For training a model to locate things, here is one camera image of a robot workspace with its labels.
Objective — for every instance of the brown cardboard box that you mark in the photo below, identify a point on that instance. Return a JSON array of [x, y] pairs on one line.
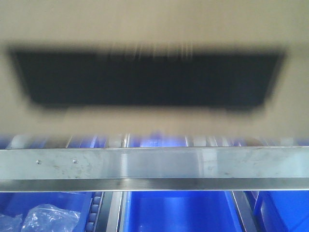
[[223, 25]]

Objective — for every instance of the blue plastic bin middle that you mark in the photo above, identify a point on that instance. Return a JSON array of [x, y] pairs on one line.
[[180, 211]]

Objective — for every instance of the blue plastic bin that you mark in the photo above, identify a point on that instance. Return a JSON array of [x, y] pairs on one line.
[[16, 203], [180, 211], [280, 211]]

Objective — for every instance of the black roller track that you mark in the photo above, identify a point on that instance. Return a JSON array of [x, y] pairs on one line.
[[94, 211]]

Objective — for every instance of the clear plastic bag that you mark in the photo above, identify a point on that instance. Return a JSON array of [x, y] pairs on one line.
[[42, 218]]

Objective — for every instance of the blue plastic bin right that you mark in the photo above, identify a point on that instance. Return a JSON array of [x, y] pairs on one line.
[[280, 211]]

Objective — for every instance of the blue plastic bin left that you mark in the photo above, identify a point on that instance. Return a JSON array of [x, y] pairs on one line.
[[16, 203]]

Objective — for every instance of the steel shelf divider rail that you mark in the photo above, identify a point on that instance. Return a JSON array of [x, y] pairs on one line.
[[244, 212]]

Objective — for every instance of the steel shelf front rail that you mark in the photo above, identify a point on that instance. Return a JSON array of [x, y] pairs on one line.
[[161, 168]]

